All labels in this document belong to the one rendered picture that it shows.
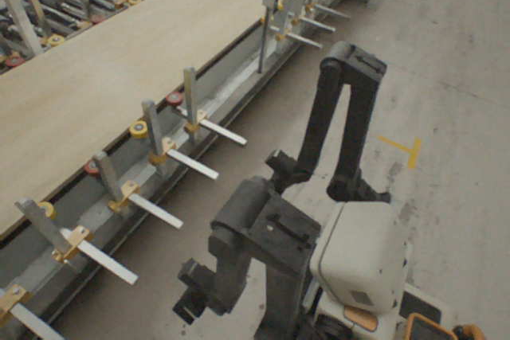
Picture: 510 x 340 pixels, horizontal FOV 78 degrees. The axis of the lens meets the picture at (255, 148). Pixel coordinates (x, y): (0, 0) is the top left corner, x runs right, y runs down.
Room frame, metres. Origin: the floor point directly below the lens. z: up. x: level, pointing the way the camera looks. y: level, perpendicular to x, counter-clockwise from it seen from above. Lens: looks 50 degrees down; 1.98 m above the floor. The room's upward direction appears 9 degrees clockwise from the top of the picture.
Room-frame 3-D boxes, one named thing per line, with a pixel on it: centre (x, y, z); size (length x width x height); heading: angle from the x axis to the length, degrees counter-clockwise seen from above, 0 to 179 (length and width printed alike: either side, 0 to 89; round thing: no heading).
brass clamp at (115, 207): (0.63, 0.50, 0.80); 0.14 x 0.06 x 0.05; 158
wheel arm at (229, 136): (1.08, 0.25, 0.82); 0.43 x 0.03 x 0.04; 68
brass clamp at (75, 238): (0.40, 0.60, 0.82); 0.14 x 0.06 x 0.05; 158
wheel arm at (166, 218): (0.62, 0.44, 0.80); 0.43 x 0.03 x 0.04; 68
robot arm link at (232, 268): (0.21, 0.01, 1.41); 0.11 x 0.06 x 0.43; 158
